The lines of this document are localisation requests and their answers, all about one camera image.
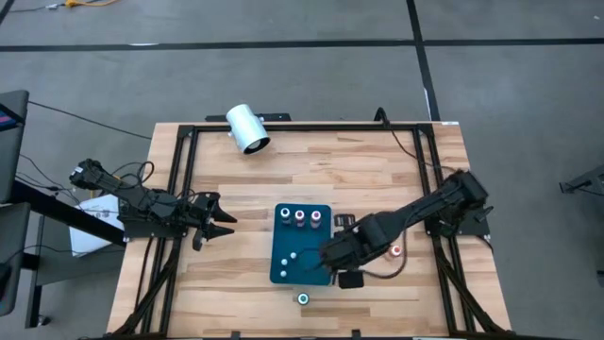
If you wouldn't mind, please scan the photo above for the grey floor stand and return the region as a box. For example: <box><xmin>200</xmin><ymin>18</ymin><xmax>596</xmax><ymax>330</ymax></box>
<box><xmin>559</xmin><ymin>164</ymin><xmax>604</xmax><ymax>195</ymax></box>

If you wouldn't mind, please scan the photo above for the black aluminium table frame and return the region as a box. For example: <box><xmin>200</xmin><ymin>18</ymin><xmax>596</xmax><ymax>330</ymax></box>
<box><xmin>112</xmin><ymin>122</ymin><xmax>511</xmax><ymax>340</ymax></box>

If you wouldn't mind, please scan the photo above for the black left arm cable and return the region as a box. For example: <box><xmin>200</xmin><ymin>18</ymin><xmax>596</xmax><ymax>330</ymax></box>
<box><xmin>111</xmin><ymin>160</ymin><xmax>156</xmax><ymax>191</ymax></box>

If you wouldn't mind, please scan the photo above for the black diagonal beam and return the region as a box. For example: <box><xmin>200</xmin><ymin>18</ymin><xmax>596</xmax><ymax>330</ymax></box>
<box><xmin>8</xmin><ymin>178</ymin><xmax>126</xmax><ymax>247</ymax></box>

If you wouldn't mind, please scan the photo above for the blue plastic bin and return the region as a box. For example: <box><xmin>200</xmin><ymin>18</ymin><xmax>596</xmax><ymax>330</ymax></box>
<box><xmin>269</xmin><ymin>203</ymin><xmax>333</xmax><ymax>287</ymax></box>

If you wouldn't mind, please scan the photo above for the yellow floor cable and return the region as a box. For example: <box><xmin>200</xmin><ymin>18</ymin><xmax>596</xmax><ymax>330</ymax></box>
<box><xmin>64</xmin><ymin>0</ymin><xmax>119</xmax><ymax>9</ymax></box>

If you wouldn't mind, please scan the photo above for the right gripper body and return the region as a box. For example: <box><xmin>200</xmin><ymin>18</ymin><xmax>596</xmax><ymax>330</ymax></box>
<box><xmin>320</xmin><ymin>212</ymin><xmax>378</xmax><ymax>289</ymax></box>

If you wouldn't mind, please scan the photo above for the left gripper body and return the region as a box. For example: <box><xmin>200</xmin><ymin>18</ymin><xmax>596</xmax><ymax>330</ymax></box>
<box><xmin>188</xmin><ymin>191</ymin><xmax>222</xmax><ymax>251</ymax></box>

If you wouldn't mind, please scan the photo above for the black lamp mount bar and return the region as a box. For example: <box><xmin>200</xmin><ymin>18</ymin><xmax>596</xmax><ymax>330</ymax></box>
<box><xmin>206</xmin><ymin>112</ymin><xmax>293</xmax><ymax>123</ymax></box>

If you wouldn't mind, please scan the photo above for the white cylindrical camera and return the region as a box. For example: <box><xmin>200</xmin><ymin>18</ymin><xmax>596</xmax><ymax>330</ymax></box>
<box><xmin>225</xmin><ymin>103</ymin><xmax>272</xmax><ymax>156</ymax></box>

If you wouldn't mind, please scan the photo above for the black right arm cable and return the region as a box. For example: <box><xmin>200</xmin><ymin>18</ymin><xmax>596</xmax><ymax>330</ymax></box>
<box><xmin>375</xmin><ymin>107</ymin><xmax>460</xmax><ymax>174</ymax></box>

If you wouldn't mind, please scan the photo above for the black floor cable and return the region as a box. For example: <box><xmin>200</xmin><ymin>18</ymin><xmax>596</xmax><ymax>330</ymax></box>
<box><xmin>27</xmin><ymin>100</ymin><xmax>153</xmax><ymax>141</ymax></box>

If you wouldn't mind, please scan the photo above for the grey chair panel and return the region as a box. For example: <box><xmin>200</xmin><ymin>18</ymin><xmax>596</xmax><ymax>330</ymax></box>
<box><xmin>0</xmin><ymin>89</ymin><xmax>30</xmax><ymax>204</ymax></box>
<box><xmin>0</xmin><ymin>202</ymin><xmax>32</xmax><ymax>317</ymax></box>

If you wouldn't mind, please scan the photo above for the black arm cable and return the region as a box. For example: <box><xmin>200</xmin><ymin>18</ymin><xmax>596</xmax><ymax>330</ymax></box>
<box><xmin>375</xmin><ymin>107</ymin><xmax>460</xmax><ymax>174</ymax></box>
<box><xmin>111</xmin><ymin>160</ymin><xmax>156</xmax><ymax>191</ymax></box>

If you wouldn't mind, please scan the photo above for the white paper box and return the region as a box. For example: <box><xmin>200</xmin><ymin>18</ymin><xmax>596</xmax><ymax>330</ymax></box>
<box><xmin>69</xmin><ymin>192</ymin><xmax>126</xmax><ymax>259</ymax></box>

